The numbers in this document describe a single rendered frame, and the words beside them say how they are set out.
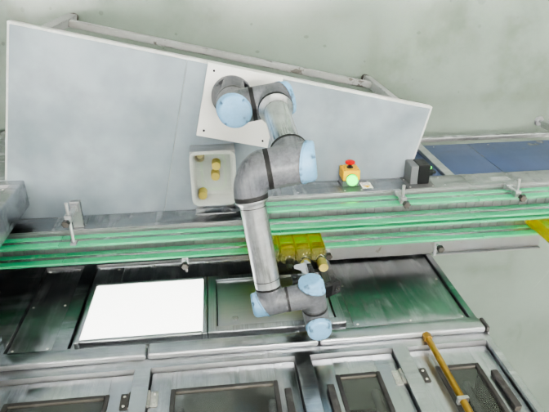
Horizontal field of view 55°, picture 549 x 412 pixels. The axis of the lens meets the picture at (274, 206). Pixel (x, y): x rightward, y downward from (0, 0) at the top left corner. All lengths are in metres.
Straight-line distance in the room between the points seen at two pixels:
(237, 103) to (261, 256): 0.55
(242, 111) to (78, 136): 0.68
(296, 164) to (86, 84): 0.95
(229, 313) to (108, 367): 0.43
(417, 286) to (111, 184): 1.26
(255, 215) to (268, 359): 0.51
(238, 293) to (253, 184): 0.66
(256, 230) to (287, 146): 0.25
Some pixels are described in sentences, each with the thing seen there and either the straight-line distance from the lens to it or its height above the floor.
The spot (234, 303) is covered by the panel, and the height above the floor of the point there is 1.16.
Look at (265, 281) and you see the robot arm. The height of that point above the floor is 1.47.
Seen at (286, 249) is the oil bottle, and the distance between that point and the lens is 1.94.
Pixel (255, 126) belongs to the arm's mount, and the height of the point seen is 0.78.
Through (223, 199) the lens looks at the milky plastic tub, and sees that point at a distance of 2.11.
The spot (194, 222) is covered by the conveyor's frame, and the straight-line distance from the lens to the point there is 2.09.
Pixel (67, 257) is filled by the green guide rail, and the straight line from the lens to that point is 2.18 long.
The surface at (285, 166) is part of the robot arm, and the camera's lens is 1.42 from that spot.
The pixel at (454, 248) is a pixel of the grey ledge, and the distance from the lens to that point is 2.38.
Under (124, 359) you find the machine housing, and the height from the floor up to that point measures 1.39.
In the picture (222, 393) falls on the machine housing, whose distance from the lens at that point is 1.68.
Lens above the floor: 2.72
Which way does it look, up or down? 63 degrees down
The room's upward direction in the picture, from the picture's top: 166 degrees clockwise
